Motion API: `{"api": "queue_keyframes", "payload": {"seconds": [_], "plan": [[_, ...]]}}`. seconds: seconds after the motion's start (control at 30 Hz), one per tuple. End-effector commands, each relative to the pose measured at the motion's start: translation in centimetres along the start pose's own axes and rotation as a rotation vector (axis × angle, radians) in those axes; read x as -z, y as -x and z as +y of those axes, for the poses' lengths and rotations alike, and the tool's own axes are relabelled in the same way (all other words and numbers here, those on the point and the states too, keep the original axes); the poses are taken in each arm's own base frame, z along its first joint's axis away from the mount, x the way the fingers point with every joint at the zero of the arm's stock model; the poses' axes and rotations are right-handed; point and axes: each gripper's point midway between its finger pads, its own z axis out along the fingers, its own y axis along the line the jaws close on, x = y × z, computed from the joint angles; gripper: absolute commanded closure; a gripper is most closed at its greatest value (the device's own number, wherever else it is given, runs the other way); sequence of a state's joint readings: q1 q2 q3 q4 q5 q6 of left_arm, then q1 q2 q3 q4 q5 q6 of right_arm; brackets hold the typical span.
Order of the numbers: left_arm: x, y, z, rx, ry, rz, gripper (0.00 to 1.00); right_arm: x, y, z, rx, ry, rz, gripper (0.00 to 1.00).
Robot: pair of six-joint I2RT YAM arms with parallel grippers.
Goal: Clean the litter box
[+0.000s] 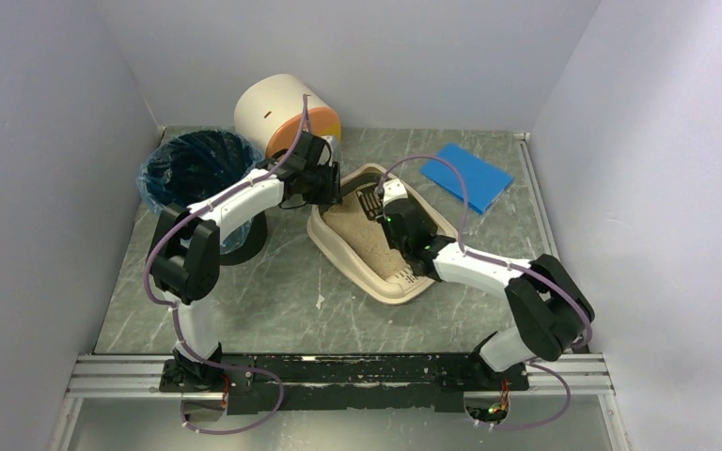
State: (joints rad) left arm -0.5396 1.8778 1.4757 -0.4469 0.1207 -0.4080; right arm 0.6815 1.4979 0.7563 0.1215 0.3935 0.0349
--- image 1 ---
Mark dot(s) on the black litter scoop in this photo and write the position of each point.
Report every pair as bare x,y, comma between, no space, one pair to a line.
371,203

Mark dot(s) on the cylindrical mini drawer cabinet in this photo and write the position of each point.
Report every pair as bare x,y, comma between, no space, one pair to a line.
269,112

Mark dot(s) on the blue flat pad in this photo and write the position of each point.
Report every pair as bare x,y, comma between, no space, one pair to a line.
484,182

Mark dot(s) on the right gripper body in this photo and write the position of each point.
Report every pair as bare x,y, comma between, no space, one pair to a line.
389,208

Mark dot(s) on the beige litter box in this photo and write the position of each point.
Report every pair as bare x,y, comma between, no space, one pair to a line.
400,288

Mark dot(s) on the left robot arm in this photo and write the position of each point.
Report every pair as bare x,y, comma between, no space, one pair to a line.
210,212

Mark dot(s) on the black bin with blue bag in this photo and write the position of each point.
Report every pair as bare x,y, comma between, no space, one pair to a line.
193,167

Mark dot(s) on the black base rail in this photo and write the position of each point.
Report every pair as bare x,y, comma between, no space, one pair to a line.
255,383

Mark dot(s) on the sand litter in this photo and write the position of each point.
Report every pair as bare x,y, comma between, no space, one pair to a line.
366,238

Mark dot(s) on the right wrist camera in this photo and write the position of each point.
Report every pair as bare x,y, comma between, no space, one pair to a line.
390,191

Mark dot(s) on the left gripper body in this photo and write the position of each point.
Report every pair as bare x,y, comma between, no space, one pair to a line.
326,183

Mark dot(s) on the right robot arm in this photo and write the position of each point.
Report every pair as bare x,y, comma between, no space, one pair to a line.
550,313

